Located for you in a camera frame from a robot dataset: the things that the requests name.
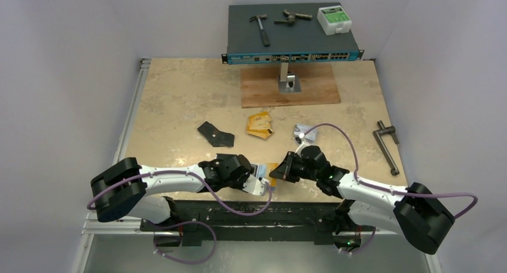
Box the single gold credit card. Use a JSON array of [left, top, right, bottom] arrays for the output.
[[266, 162, 280, 187]]

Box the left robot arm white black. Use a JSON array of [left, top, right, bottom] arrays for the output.
[[87, 155, 267, 231]]

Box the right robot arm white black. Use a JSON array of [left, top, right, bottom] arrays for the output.
[[269, 146, 456, 254]]

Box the wooden board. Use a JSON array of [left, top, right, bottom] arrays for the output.
[[240, 63, 341, 108]]

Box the hammer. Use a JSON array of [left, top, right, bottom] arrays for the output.
[[249, 14, 270, 47]]

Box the white green box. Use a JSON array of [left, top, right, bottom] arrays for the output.
[[317, 5, 352, 36]]

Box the metal clamp tool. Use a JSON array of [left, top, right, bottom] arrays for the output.
[[274, 9, 313, 26]]

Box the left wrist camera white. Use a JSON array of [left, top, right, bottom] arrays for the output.
[[242, 175, 271, 196]]

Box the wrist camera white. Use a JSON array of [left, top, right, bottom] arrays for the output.
[[295, 133, 312, 155], [242, 175, 271, 196]]

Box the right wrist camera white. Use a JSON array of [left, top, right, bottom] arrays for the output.
[[295, 133, 312, 155]]

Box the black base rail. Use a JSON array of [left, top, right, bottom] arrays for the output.
[[140, 200, 372, 251]]

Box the dark metal crank handle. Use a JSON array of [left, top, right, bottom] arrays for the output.
[[372, 120, 401, 176]]

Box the metal stand post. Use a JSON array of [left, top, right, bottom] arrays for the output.
[[278, 63, 301, 94]]

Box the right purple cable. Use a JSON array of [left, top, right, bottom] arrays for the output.
[[299, 123, 478, 255]]

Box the blue network switch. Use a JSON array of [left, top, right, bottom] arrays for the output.
[[221, 2, 364, 65]]

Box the aluminium frame rail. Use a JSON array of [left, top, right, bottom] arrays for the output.
[[75, 58, 441, 272]]

